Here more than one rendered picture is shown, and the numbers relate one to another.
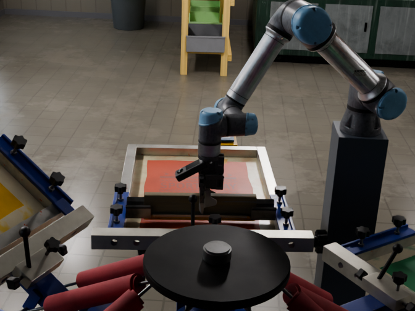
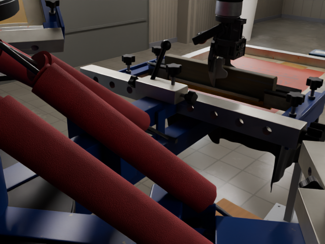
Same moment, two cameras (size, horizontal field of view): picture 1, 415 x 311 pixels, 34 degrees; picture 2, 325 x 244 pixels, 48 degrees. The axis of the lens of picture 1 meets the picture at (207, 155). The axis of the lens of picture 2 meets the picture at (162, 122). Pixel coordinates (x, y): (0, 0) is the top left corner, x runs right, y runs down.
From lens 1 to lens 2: 1.43 m
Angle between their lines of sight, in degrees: 36
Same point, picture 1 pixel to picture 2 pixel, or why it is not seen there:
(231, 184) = (287, 81)
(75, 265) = (210, 149)
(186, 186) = not seen: hidden behind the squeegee
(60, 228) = (15, 36)
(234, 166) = (308, 72)
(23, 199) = (31, 19)
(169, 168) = (243, 61)
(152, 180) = not seen: hidden behind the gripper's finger
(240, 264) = not seen: outside the picture
